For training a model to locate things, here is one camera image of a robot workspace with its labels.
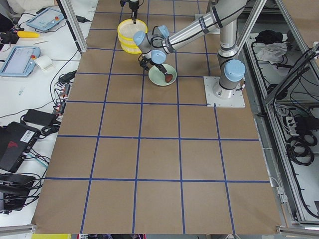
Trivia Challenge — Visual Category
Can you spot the teach pendant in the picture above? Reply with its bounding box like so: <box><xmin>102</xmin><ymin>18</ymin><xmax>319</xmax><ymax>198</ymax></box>
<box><xmin>0</xmin><ymin>46</ymin><xmax>41</xmax><ymax>77</ymax></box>
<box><xmin>26</xmin><ymin>8</ymin><xmax>64</xmax><ymax>32</ymax></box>

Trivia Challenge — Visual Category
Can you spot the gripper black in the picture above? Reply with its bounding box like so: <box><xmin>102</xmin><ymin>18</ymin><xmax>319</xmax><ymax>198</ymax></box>
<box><xmin>130</xmin><ymin>2</ymin><xmax>139</xmax><ymax>24</ymax></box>
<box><xmin>155</xmin><ymin>64</ymin><xmax>167</xmax><ymax>75</ymax></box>

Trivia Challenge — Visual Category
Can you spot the yellow steamer layer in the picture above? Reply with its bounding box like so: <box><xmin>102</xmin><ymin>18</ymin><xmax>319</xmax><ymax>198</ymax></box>
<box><xmin>117</xmin><ymin>19</ymin><xmax>148</xmax><ymax>44</ymax></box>
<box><xmin>120</xmin><ymin>42</ymin><xmax>141</xmax><ymax>54</ymax></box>

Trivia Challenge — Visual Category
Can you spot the light green plate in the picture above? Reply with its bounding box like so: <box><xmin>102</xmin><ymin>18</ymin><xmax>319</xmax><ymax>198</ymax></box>
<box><xmin>148</xmin><ymin>64</ymin><xmax>177</xmax><ymax>86</ymax></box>

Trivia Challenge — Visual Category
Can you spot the white crumpled cloth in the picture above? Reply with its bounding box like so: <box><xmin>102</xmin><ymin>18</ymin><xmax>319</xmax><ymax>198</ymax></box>
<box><xmin>256</xmin><ymin>43</ymin><xmax>288</xmax><ymax>64</ymax></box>

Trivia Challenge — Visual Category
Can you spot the brown bun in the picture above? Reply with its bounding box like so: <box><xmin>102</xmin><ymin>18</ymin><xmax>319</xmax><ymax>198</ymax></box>
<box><xmin>164</xmin><ymin>74</ymin><xmax>173</xmax><ymax>83</ymax></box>

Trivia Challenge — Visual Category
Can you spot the far teach pendant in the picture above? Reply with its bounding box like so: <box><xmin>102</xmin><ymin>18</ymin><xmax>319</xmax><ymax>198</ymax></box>
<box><xmin>26</xmin><ymin>8</ymin><xmax>64</xmax><ymax>32</ymax></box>

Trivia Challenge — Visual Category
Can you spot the black power brick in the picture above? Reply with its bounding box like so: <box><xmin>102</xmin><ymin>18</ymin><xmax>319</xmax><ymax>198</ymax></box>
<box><xmin>22</xmin><ymin>109</ymin><xmax>57</xmax><ymax>126</ymax></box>

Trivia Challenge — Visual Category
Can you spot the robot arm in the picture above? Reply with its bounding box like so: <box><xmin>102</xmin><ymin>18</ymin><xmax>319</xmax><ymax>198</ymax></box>
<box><xmin>128</xmin><ymin>0</ymin><xmax>140</xmax><ymax>24</ymax></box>
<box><xmin>133</xmin><ymin>0</ymin><xmax>247</xmax><ymax>82</ymax></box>

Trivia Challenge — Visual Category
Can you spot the near teach pendant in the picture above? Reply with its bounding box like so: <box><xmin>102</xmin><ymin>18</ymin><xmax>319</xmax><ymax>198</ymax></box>
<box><xmin>0</xmin><ymin>46</ymin><xmax>41</xmax><ymax>77</ymax></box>

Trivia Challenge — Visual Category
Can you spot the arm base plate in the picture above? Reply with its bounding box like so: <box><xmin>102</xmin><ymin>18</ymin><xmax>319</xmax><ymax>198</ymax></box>
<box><xmin>203</xmin><ymin>76</ymin><xmax>246</xmax><ymax>108</ymax></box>

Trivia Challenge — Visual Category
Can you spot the aluminium frame post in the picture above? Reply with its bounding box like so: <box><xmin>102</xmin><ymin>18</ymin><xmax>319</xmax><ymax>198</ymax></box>
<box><xmin>57</xmin><ymin>0</ymin><xmax>87</xmax><ymax>54</ymax></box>

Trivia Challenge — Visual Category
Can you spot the black laptop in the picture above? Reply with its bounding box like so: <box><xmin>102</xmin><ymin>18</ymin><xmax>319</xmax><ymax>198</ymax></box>
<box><xmin>0</xmin><ymin>121</ymin><xmax>40</xmax><ymax>173</ymax></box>

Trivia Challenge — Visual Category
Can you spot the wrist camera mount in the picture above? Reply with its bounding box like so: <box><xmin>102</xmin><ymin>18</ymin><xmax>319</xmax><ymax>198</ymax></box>
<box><xmin>138</xmin><ymin>54</ymin><xmax>151</xmax><ymax>71</ymax></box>

